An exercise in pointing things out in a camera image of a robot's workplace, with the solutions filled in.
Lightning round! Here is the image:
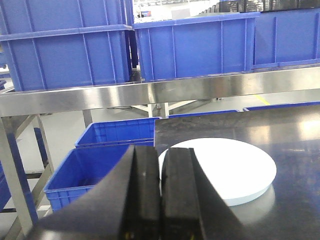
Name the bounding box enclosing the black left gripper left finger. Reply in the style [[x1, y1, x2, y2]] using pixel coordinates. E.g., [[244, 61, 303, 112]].
[[26, 145, 160, 240]]

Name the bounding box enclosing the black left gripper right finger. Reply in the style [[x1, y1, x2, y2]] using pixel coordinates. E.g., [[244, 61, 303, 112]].
[[161, 147, 250, 240]]

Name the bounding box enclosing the blue floor bin near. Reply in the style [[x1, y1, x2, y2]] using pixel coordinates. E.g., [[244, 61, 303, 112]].
[[43, 144, 129, 212]]

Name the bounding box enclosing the blue floor bin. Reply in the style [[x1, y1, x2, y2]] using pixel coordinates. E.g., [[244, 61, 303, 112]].
[[43, 144, 129, 212], [75, 117, 161, 148]]

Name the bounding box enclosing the left light blue plate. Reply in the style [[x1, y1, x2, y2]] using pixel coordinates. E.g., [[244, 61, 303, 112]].
[[158, 137, 277, 207]]

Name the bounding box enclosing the blue floor bin far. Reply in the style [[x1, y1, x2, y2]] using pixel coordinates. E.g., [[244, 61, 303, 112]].
[[75, 117, 161, 148]]

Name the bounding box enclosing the blue bin upper middle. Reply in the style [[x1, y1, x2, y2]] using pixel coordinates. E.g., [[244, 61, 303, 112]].
[[133, 12, 261, 82]]

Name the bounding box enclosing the blue bin upper left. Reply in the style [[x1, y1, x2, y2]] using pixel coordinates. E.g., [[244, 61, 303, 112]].
[[0, 0, 133, 91]]

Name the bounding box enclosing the blue bin upper right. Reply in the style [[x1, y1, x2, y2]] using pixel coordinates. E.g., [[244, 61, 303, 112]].
[[253, 8, 320, 69]]

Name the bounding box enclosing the steel shelf rack frame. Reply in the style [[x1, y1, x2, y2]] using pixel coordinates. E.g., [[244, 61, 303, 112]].
[[0, 64, 320, 240]]

